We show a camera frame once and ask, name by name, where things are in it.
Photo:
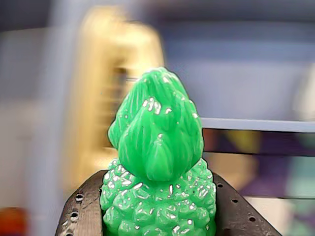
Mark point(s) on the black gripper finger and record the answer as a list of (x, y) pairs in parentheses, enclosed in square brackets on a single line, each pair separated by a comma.
[(81, 216), (236, 216)]

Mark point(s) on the green toy pineapple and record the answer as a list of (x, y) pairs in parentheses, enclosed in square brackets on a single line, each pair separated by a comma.
[(160, 137)]

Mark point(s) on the red toy tomato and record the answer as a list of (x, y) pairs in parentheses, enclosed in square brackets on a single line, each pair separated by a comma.
[(11, 222)]

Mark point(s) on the gold toy telephone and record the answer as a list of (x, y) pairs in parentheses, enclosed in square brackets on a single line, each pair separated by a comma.
[(110, 61)]

